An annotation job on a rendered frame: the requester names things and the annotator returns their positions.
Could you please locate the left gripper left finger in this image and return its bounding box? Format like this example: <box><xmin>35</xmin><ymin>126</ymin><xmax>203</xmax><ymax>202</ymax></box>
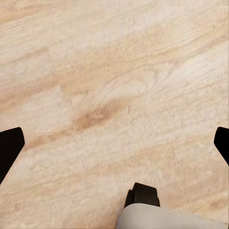
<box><xmin>0</xmin><ymin>126</ymin><xmax>25</xmax><ymax>183</ymax></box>

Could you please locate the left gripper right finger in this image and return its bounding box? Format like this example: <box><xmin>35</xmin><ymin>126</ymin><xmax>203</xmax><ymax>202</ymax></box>
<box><xmin>214</xmin><ymin>126</ymin><xmax>229</xmax><ymax>165</ymax></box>

